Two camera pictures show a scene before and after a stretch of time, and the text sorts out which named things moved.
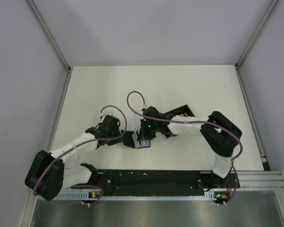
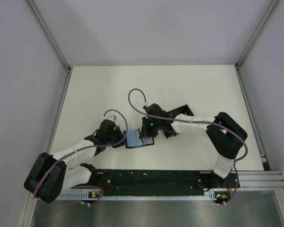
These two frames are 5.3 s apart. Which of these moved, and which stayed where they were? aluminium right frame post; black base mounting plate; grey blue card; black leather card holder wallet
Moved: grey blue card; black leather card holder wallet
Stayed: black base mounting plate; aluminium right frame post
